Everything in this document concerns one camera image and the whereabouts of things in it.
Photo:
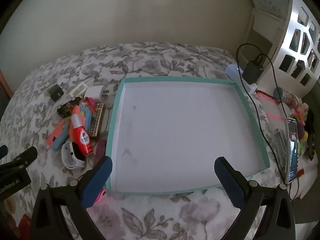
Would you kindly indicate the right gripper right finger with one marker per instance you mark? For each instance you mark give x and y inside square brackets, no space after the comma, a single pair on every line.
[278,221]

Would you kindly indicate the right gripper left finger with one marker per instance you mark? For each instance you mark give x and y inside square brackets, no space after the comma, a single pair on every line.
[48,221]

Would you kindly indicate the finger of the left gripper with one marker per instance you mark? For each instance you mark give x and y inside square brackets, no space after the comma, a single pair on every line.
[3,151]
[24,159]

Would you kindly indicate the pink smartwatch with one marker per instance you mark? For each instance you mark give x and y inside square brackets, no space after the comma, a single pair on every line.
[100,195]

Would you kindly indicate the coral blue foam toy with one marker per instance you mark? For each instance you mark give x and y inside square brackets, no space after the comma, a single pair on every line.
[86,117]
[59,135]

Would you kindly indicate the white smartwatch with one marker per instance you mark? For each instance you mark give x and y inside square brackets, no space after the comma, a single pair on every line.
[71,156]

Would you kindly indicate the magenta translucent stick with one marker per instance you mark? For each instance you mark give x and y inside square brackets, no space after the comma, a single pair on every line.
[100,150]

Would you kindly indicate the black toy car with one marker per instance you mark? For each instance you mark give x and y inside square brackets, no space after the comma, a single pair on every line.
[66,109]

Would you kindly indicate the red stain remover bottle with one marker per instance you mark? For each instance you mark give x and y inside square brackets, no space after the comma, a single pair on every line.
[81,136]

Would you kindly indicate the gold greek-key lighter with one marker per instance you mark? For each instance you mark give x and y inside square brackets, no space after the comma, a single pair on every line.
[96,121]

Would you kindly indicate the small black cube adapter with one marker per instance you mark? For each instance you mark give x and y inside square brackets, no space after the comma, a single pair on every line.
[56,92]

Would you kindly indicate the white rectangular frame piece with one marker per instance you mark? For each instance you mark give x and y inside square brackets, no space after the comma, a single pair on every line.
[79,90]

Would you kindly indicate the pink pup toy figure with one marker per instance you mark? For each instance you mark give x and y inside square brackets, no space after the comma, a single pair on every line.
[88,103]

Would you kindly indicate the white wall charger plug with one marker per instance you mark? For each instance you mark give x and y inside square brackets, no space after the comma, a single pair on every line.
[95,92]

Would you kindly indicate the smartphone on stand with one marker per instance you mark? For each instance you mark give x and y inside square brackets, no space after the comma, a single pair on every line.
[291,167]

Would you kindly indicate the metal phone stand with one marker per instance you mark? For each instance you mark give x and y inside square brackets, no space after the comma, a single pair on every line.
[281,145]

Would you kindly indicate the colourful toy pile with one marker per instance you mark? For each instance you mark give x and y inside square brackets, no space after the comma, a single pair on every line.
[305,119]

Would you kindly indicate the pink white crochet mat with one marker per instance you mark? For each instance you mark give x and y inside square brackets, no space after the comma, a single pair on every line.
[306,167]

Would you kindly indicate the teal shallow tray box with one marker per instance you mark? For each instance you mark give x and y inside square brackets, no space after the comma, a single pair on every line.
[166,132]

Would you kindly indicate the colourful bead jar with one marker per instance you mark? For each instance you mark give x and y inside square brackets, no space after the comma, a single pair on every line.
[282,95]

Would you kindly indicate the white lattice basket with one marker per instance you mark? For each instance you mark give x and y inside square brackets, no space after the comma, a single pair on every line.
[295,65]

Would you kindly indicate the black power adapter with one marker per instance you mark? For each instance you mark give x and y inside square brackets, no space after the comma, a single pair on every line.
[252,72]

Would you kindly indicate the white power strip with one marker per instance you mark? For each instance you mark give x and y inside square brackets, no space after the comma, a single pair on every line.
[235,74]

